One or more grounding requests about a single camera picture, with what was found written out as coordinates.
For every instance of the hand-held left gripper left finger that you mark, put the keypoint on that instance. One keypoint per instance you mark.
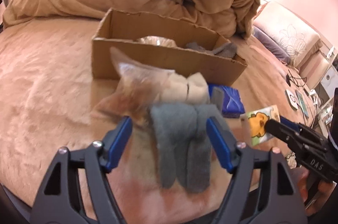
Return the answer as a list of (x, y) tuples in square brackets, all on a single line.
[(120, 142)]

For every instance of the floral cream pillow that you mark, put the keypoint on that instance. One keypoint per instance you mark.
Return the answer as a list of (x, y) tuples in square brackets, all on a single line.
[(293, 34)]

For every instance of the cardboard box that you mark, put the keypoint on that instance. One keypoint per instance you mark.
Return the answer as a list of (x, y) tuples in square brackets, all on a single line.
[(158, 57)]

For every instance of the blue packet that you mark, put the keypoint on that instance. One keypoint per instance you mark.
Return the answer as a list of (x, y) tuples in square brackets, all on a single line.
[(232, 102)]

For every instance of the translucent plastic bag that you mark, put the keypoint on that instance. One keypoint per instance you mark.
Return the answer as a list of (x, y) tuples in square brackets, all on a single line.
[(132, 84)]

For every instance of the purple pillow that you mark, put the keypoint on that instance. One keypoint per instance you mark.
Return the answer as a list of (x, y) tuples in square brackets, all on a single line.
[(272, 47)]

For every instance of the grey knitted cloth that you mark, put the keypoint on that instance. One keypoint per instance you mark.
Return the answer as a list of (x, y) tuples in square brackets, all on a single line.
[(224, 49)]

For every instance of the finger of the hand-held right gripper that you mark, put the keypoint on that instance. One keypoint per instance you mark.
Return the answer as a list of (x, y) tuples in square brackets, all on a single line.
[(280, 131), (290, 124)]

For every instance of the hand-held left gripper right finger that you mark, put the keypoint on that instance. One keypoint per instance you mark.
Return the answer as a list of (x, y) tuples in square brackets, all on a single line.
[(219, 144)]

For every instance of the clear plastic bag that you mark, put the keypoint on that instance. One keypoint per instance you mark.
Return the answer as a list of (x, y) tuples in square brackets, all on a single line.
[(158, 41)]

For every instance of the cream socks pair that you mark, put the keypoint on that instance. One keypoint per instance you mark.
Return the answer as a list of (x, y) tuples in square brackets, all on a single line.
[(195, 89)]

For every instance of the person's right hand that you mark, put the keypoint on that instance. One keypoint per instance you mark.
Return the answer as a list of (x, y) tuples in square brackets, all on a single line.
[(324, 192)]

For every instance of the cartoon picture card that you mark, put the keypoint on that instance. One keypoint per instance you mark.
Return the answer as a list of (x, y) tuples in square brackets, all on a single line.
[(257, 122)]

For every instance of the smartphone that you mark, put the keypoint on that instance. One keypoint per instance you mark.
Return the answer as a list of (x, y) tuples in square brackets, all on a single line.
[(302, 104)]

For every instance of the grey socks pair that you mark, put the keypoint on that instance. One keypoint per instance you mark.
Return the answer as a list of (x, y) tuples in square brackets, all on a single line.
[(174, 134)]

